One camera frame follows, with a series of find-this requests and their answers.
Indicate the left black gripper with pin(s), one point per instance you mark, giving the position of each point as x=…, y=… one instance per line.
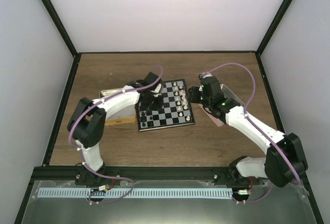
x=158, y=107

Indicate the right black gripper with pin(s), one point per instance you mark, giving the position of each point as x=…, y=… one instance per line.
x=192, y=96

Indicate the black and silver chessboard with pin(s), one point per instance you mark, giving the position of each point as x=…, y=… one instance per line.
x=168, y=116

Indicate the gold metal tin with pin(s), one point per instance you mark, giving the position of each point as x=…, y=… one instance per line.
x=126, y=115

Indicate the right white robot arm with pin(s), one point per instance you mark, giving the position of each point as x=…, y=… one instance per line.
x=284, y=159

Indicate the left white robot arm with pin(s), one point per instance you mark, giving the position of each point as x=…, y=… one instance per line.
x=87, y=123

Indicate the pink embossed metal tin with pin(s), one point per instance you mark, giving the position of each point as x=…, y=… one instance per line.
x=216, y=112

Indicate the light blue slotted strip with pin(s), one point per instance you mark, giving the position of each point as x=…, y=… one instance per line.
x=143, y=193

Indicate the metal sheet cover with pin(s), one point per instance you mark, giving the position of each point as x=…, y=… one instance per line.
x=266, y=204

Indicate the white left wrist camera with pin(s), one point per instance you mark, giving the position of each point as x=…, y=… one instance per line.
x=157, y=89

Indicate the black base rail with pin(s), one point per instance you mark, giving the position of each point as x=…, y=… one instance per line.
x=81, y=176

